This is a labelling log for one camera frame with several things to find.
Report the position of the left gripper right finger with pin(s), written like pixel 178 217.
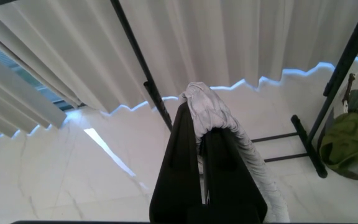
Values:
pixel 228 193

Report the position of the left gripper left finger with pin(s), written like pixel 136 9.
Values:
pixel 176 186

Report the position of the pale grey shorts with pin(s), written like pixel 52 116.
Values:
pixel 208 105

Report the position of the black clothes rack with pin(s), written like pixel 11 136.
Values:
pixel 340 71

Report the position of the olive green garment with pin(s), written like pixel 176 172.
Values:
pixel 346 140

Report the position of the white curtain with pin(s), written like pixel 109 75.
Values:
pixel 11 109
pixel 228 37

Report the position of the window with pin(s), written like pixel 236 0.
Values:
pixel 42 91

